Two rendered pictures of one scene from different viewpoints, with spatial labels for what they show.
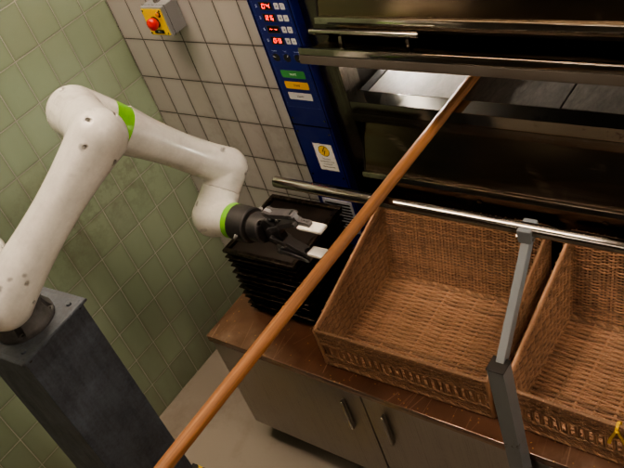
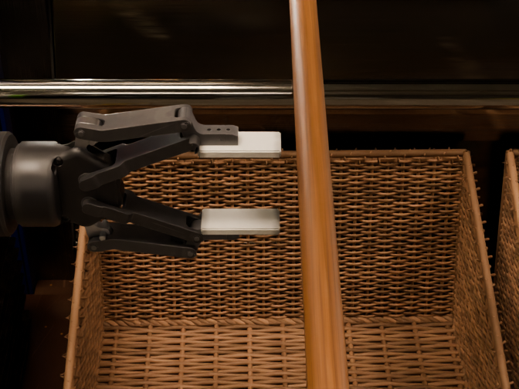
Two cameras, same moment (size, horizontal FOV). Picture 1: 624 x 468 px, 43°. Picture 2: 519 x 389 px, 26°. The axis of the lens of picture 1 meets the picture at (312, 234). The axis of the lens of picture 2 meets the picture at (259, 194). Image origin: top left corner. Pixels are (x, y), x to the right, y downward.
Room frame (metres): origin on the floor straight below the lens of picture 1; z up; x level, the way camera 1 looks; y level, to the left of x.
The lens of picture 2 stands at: (0.91, 0.57, 1.78)
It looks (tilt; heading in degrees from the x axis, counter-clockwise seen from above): 38 degrees down; 312
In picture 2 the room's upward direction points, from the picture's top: straight up
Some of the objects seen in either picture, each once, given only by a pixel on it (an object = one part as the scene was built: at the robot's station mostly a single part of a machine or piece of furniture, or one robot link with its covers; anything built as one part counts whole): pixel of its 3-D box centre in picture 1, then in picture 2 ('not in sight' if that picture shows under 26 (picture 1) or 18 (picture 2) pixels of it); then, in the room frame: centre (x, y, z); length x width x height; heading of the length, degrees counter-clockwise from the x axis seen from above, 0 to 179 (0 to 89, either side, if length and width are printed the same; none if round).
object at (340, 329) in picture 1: (433, 297); (283, 333); (1.61, -0.26, 0.72); 0.56 x 0.49 x 0.28; 43
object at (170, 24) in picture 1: (162, 16); not in sight; (2.44, 0.19, 1.46); 0.10 x 0.07 x 0.10; 42
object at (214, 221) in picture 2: (321, 253); (240, 221); (1.45, -0.01, 1.15); 0.07 x 0.03 x 0.01; 42
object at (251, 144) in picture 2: (311, 227); (239, 144); (1.45, -0.01, 1.23); 0.07 x 0.03 x 0.01; 42
